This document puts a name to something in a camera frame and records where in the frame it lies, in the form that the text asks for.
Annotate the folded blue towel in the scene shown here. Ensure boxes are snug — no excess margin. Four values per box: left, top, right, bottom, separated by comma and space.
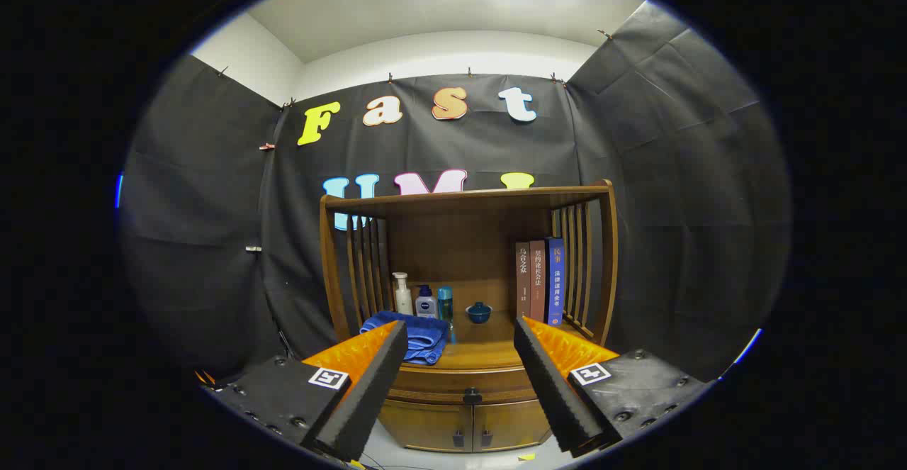
359, 310, 450, 366

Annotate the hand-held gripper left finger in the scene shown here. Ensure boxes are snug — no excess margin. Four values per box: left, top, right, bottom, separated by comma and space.
201, 320, 409, 462

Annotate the wooden countertop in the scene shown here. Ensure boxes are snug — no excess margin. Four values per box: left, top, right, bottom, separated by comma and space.
333, 310, 596, 371

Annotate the wooden drawer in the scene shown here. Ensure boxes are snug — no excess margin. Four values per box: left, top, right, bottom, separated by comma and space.
386, 367, 539, 405

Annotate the wooden cabinet door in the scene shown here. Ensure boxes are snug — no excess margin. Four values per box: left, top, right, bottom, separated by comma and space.
473, 399, 552, 451
378, 399, 474, 453

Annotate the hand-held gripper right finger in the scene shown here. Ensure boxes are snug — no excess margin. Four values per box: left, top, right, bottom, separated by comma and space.
513, 315, 713, 458

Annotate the blue book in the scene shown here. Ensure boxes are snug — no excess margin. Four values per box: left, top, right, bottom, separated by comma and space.
545, 237, 565, 328

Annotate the wooden cabinet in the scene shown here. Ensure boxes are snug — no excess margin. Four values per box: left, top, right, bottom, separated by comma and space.
318, 179, 619, 453

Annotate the white pump bottle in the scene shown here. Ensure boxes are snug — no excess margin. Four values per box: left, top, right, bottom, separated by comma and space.
392, 272, 414, 316

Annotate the black backdrop cloth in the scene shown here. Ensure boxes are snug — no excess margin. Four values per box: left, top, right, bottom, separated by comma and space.
117, 1, 791, 386

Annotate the reddish brown book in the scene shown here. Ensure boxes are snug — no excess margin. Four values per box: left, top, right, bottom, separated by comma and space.
529, 240, 548, 323

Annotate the dark brown book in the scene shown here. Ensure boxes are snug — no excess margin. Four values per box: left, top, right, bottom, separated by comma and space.
515, 242, 532, 318

